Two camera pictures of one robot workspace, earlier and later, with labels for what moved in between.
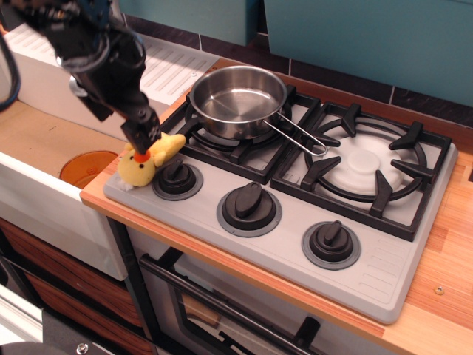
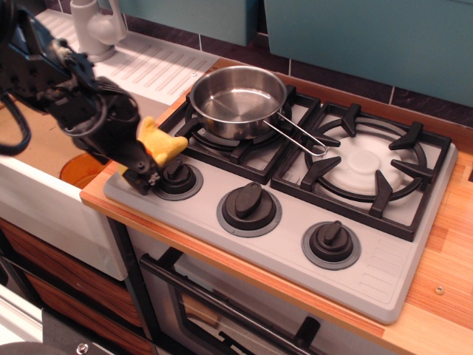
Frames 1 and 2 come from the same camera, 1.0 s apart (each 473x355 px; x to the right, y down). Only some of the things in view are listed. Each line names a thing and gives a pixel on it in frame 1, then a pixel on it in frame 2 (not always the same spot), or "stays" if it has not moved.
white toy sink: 49,123 stays
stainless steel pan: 240,102 stays
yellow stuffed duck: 136,169 stays
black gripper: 111,66 to 100,115
